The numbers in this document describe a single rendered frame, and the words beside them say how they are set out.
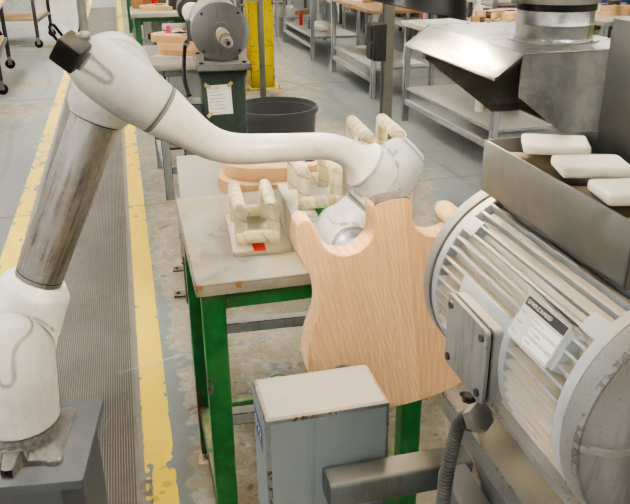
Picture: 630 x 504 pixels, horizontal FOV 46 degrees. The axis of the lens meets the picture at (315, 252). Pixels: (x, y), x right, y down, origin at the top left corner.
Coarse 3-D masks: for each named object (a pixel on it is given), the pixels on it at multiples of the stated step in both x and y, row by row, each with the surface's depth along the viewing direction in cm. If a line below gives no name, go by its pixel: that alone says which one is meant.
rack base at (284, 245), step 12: (228, 216) 204; (252, 216) 204; (228, 228) 196; (252, 228) 196; (264, 228) 196; (288, 240) 188; (240, 252) 182; (252, 252) 183; (264, 252) 183; (276, 252) 184
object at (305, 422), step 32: (256, 384) 97; (288, 384) 97; (320, 384) 97; (352, 384) 97; (256, 416) 97; (288, 416) 91; (320, 416) 91; (352, 416) 92; (384, 416) 94; (256, 448) 101; (288, 448) 92; (320, 448) 93; (352, 448) 94; (384, 448) 96; (288, 480) 94; (320, 480) 95
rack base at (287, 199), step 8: (280, 184) 204; (312, 184) 204; (280, 192) 198; (288, 192) 198; (296, 192) 198; (312, 192) 198; (320, 192) 197; (328, 192) 197; (280, 200) 200; (288, 200) 192; (296, 200) 192; (280, 208) 201; (288, 208) 186; (296, 208) 186; (280, 216) 202; (288, 216) 186; (312, 216) 182; (288, 224) 187; (288, 232) 189
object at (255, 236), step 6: (240, 234) 183; (246, 234) 184; (252, 234) 184; (258, 234) 184; (264, 234) 184; (270, 234) 184; (276, 234) 185; (240, 240) 183; (246, 240) 184; (252, 240) 184; (258, 240) 184; (264, 240) 185; (270, 240) 185; (276, 240) 186
